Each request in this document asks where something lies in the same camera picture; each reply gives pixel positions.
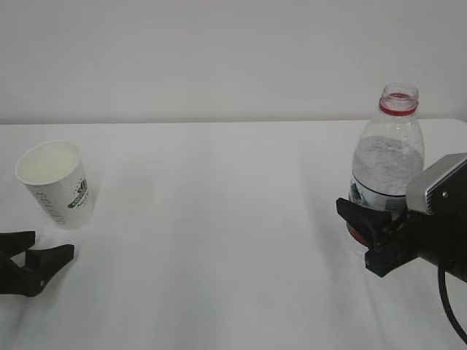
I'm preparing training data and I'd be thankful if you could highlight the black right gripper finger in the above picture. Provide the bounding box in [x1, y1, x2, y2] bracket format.
[336, 198, 392, 249]

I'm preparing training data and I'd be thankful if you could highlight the white paper cup green logo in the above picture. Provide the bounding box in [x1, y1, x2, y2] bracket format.
[15, 140, 93, 230]

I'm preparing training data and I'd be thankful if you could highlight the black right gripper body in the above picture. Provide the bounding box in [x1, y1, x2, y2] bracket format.
[365, 212, 466, 281]

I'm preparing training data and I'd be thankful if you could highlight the clear water bottle red label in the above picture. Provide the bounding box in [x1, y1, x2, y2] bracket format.
[345, 82, 426, 252]

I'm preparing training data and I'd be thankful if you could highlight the black right camera cable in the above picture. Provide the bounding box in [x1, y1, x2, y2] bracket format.
[438, 264, 467, 344]

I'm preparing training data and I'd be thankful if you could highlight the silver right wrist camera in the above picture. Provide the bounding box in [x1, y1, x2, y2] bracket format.
[406, 152, 466, 216]

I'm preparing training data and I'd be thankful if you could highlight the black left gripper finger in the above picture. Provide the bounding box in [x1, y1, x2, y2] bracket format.
[1, 244, 75, 298]
[0, 231, 36, 255]

